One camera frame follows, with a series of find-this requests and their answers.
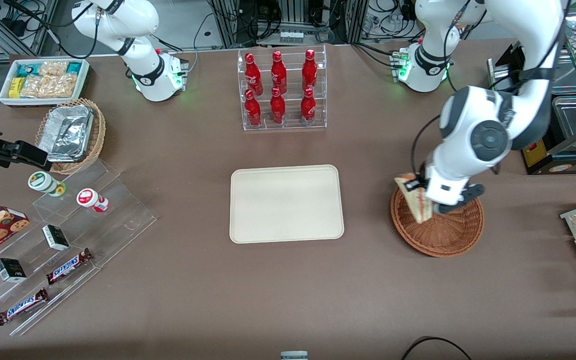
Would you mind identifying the triangular sandwich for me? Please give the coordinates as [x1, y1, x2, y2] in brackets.
[394, 172, 436, 224]

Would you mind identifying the brown round wicker basket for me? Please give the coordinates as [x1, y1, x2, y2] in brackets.
[390, 169, 485, 258]

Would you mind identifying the light wicker basket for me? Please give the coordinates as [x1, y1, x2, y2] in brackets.
[34, 98, 107, 175]

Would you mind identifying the cream plastic tray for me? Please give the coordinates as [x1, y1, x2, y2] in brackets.
[229, 164, 345, 245]

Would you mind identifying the green lid yogurt cup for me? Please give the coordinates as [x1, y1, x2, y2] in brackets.
[28, 171, 67, 197]

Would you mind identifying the silver foil container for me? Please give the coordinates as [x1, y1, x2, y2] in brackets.
[38, 105, 95, 163]

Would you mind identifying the white rectangular snack box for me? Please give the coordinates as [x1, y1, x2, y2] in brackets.
[0, 58, 90, 107]

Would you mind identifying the large rice cracker bag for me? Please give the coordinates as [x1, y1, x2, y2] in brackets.
[20, 74, 79, 99]

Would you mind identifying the red lid yogurt cup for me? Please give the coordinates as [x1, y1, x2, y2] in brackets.
[76, 188, 110, 213]

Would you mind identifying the green snack packet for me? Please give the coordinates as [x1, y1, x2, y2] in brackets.
[17, 62, 42, 79]

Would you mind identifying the small black carton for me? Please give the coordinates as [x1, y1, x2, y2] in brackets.
[42, 224, 70, 251]
[0, 258, 27, 283]

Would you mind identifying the small rice cracker bag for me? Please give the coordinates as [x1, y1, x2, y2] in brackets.
[38, 61, 69, 77]

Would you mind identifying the black food warmer appliance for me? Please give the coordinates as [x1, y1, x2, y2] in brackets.
[487, 6, 576, 176]

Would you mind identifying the clear acrylic stepped stand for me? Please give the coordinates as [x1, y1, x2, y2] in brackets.
[0, 159, 158, 337]

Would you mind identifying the Snickers chocolate bar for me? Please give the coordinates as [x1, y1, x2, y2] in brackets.
[0, 288, 50, 326]
[46, 248, 94, 286]

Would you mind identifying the red cola bottle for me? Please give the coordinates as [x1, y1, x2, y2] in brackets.
[244, 52, 264, 96]
[244, 89, 262, 127]
[270, 87, 287, 125]
[270, 50, 288, 94]
[302, 49, 318, 92]
[300, 88, 317, 126]

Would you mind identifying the clear acrylic bottle rack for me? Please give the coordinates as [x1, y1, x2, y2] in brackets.
[237, 44, 328, 132]

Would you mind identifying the black cable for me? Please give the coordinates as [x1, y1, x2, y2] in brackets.
[400, 336, 474, 360]

